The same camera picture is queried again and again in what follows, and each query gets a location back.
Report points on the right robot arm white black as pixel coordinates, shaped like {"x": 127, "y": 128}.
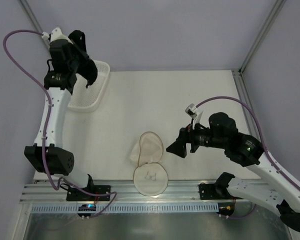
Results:
{"x": 283, "y": 196}

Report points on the left controller board black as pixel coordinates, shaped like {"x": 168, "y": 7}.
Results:
{"x": 85, "y": 211}

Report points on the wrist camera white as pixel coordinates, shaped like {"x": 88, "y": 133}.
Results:
{"x": 55, "y": 35}
{"x": 194, "y": 113}

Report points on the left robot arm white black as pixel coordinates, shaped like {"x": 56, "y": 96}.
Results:
{"x": 47, "y": 154}

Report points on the right controller board black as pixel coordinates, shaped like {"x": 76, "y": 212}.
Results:
{"x": 225, "y": 209}

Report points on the black bra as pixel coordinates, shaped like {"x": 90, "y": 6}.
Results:
{"x": 87, "y": 67}

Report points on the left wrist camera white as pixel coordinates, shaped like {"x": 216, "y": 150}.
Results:
{"x": 55, "y": 35}

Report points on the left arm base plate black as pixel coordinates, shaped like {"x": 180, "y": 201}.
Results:
{"x": 74, "y": 195}

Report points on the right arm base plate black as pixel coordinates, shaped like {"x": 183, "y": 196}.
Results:
{"x": 210, "y": 191}

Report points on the aluminium frame post right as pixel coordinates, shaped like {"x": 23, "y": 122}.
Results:
{"x": 262, "y": 33}

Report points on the controller board black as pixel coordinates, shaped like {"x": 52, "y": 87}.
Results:
{"x": 85, "y": 211}
{"x": 225, "y": 209}

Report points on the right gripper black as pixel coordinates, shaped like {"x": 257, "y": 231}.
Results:
{"x": 192, "y": 142}

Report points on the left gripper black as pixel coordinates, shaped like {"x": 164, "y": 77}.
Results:
{"x": 84, "y": 61}

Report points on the white perforated plastic basket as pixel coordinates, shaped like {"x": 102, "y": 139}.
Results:
{"x": 87, "y": 100}

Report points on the aluminium mounting rail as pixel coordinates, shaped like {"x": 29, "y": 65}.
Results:
{"x": 177, "y": 191}

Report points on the aluminium frame post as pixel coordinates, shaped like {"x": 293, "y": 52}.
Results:
{"x": 30, "y": 15}
{"x": 262, "y": 33}

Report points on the aluminium frame post left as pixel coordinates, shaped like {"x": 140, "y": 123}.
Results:
{"x": 30, "y": 15}

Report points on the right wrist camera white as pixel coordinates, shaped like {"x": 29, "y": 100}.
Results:
{"x": 194, "y": 113}

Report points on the slotted cable duct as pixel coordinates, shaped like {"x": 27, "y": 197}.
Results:
{"x": 128, "y": 208}

